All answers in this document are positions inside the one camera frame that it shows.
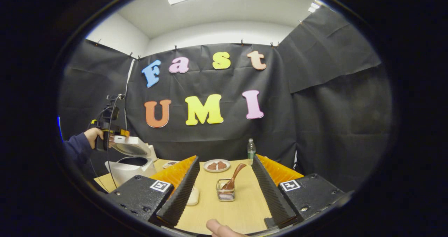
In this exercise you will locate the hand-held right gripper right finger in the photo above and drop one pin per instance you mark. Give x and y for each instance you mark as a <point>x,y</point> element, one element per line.
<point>273,195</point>

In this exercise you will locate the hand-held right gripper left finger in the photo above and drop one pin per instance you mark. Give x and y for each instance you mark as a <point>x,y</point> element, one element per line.
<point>178,195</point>

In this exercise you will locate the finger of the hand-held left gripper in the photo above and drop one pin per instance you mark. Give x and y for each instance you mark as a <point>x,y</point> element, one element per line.
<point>122,132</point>

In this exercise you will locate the white rice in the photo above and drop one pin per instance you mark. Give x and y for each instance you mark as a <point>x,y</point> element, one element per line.
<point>193,196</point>

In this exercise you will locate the white rice cooker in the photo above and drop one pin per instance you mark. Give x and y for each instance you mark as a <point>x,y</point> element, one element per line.
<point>122,172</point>

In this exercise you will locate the brown wooden spoon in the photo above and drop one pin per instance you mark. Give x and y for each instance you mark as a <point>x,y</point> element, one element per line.
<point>235,175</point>

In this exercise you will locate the white divided sauce dish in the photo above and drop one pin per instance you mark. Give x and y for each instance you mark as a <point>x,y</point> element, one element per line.
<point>170,164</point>

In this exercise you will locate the brown meat piece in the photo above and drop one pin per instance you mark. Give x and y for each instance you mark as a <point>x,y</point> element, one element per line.
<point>212,166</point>
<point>222,165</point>

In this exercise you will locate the white round plate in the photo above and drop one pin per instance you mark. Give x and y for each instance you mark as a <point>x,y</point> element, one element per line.
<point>217,171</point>

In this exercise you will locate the plastic water bottle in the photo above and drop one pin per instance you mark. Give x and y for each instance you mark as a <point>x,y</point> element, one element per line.
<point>251,153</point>

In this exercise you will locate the computer monitor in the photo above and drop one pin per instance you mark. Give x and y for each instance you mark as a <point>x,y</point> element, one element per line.
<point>59,128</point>

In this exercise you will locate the black backdrop cloth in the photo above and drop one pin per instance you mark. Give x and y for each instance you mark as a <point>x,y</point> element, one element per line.
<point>332,118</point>

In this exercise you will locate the small ceiling light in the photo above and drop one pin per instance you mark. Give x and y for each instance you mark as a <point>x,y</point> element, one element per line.
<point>314,7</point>

